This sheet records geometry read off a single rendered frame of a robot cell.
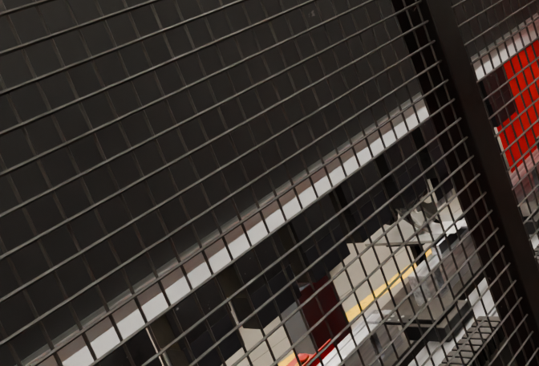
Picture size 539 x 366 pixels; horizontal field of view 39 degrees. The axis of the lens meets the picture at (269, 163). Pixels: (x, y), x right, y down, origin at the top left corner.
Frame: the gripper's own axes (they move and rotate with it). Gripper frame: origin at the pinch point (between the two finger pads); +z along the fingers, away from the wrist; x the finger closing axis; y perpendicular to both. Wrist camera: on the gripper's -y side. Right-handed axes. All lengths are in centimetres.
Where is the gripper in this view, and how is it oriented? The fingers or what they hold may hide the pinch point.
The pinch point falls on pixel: (432, 226)
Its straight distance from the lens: 235.5
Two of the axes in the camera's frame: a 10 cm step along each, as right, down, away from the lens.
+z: 7.2, 6.2, -3.2
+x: 6.3, -3.9, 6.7
